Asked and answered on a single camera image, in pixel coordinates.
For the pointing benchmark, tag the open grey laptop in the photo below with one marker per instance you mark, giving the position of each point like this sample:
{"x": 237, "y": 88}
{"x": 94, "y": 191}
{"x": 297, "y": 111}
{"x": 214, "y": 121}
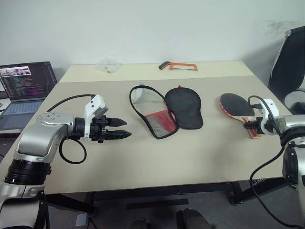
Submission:
{"x": 26, "y": 81}

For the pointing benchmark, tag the small white floor object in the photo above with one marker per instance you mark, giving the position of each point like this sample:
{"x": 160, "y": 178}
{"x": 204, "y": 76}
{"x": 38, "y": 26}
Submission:
{"x": 81, "y": 219}

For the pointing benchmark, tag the black office chair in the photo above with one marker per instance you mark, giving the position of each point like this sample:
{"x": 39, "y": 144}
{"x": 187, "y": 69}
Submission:
{"x": 290, "y": 62}

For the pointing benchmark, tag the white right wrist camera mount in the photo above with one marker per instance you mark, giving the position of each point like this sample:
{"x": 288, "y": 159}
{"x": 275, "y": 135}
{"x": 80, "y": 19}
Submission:
{"x": 270, "y": 107}

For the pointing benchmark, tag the clear plastic bag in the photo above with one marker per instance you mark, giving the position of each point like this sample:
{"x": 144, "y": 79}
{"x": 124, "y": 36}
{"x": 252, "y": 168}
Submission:
{"x": 108, "y": 64}

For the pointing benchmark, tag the black table frame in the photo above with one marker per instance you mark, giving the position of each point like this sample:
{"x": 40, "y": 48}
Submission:
{"x": 155, "y": 190}

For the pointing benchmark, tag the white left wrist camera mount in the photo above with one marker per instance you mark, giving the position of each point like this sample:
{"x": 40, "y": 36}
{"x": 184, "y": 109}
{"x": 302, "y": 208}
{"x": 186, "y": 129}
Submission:
{"x": 95, "y": 105}

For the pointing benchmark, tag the black red table tennis paddle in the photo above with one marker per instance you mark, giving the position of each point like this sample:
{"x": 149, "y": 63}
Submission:
{"x": 236, "y": 105}

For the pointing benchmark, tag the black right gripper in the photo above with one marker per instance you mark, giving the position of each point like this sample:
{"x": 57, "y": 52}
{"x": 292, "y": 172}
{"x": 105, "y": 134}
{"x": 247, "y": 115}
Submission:
{"x": 256, "y": 125}

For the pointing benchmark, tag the dark rounded shape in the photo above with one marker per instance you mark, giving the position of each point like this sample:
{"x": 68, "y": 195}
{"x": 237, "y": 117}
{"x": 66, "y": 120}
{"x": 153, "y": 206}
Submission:
{"x": 193, "y": 218}

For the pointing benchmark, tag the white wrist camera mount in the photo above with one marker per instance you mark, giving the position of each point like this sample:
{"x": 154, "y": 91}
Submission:
{"x": 95, "y": 105}
{"x": 270, "y": 107}

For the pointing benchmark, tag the black mesh paddle case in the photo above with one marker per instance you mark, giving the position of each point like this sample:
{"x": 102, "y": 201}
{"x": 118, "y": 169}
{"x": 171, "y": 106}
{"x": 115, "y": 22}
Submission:
{"x": 186, "y": 107}

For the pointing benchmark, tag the orange hacksaw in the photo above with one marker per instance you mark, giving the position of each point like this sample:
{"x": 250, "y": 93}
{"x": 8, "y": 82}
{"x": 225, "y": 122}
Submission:
{"x": 181, "y": 64}

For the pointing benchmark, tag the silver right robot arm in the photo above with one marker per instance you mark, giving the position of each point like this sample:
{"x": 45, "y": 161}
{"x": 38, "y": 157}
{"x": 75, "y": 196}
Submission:
{"x": 293, "y": 122}

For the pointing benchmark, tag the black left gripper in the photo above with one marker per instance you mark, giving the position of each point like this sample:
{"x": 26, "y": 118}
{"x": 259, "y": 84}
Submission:
{"x": 97, "y": 130}

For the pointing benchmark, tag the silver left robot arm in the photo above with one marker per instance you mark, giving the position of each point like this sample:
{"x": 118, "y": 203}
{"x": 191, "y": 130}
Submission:
{"x": 35, "y": 140}

